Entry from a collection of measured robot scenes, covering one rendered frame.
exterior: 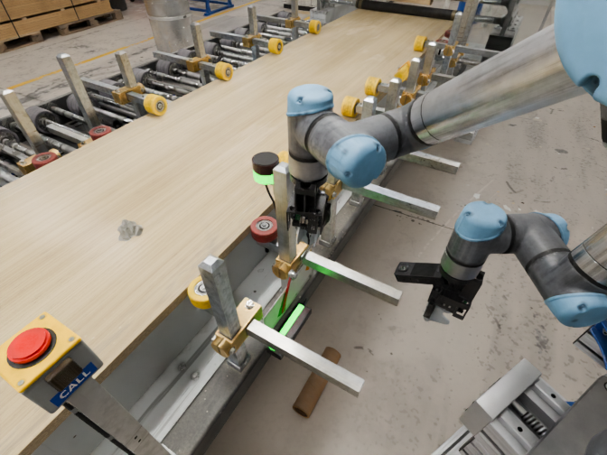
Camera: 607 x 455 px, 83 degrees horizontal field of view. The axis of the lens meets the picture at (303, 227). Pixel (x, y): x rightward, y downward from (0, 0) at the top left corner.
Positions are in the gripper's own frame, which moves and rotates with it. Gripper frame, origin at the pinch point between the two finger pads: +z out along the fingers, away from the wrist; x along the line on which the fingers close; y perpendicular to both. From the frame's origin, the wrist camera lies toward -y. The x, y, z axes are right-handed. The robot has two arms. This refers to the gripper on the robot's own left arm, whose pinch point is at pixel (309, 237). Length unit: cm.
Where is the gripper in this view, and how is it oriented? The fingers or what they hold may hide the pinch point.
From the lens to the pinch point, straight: 80.1
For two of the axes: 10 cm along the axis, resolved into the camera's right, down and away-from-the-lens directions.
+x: 9.8, 1.2, -1.3
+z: 0.0, 7.2, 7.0
